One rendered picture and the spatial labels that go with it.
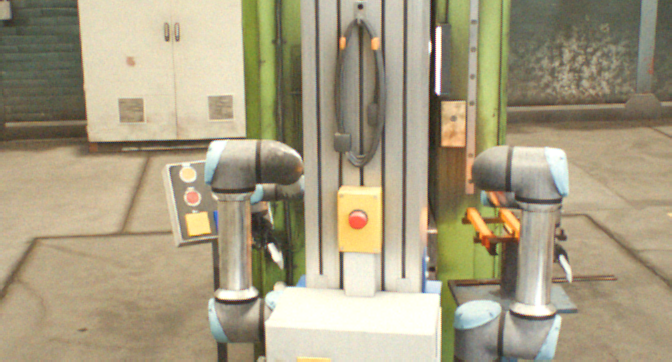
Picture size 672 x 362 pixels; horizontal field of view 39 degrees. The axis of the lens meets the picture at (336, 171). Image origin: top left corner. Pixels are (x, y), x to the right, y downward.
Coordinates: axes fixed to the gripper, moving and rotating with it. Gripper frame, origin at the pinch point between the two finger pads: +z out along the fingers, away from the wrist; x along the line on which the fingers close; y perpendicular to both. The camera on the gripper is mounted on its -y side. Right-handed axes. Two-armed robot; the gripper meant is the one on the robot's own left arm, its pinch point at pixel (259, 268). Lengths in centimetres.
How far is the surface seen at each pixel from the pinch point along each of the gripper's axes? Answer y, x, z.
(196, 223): -19.3, -26.5, -7.8
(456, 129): -70, 59, -32
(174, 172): -25.5, -35.5, -23.9
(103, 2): -519, -263, -41
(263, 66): -61, -11, -56
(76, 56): -571, -315, 13
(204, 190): -27.5, -25.6, -17.2
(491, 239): -17, 73, -7
